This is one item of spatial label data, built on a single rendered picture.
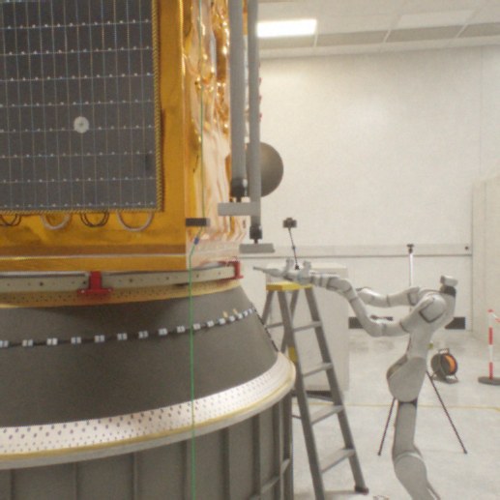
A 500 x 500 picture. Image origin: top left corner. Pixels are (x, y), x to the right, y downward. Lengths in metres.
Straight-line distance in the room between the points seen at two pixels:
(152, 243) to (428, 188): 8.87
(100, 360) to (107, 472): 0.37
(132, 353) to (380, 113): 8.83
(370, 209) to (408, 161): 1.11
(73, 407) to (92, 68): 1.12
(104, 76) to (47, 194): 0.42
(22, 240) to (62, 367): 0.46
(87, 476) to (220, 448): 0.50
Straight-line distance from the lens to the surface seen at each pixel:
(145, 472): 1.96
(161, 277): 2.05
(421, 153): 10.34
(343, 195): 9.98
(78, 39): 1.84
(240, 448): 2.19
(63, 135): 1.79
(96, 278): 1.96
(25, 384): 1.95
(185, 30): 1.83
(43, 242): 1.84
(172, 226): 1.68
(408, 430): 2.90
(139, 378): 1.95
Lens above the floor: 1.84
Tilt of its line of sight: 2 degrees down
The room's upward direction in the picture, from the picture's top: 1 degrees counter-clockwise
